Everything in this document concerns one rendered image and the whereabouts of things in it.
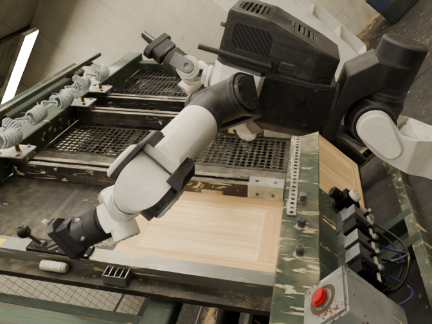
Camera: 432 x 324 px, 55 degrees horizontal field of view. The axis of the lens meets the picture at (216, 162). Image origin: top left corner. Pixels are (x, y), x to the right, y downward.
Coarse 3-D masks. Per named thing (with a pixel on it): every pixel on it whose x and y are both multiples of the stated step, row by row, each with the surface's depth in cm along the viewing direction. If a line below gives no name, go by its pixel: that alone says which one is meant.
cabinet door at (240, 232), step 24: (192, 192) 151; (168, 216) 139; (192, 216) 139; (216, 216) 139; (240, 216) 138; (264, 216) 138; (144, 240) 128; (168, 240) 128; (192, 240) 128; (216, 240) 128; (240, 240) 128; (264, 240) 127; (216, 264) 118; (240, 264) 118; (264, 264) 118
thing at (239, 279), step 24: (24, 240) 126; (72, 264) 120; (96, 264) 118; (120, 264) 116; (144, 264) 116; (168, 264) 116; (192, 264) 116; (216, 288) 113; (240, 288) 111; (264, 288) 109
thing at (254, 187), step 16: (16, 160) 162; (32, 160) 165; (48, 160) 163; (64, 160) 163; (16, 176) 166; (32, 176) 164; (48, 176) 162; (64, 176) 161; (80, 176) 159; (96, 176) 157; (208, 176) 151; (224, 176) 150; (240, 176) 150; (224, 192) 148; (240, 192) 147; (256, 192) 145; (272, 192) 144
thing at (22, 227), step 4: (24, 224) 114; (20, 228) 112; (24, 228) 113; (28, 228) 113; (16, 232) 113; (20, 232) 112; (24, 232) 112; (28, 232) 113; (20, 236) 112; (24, 236) 113; (28, 236) 114; (32, 236) 117; (36, 240) 119; (40, 240) 123; (36, 244) 122; (40, 244) 122; (44, 244) 122
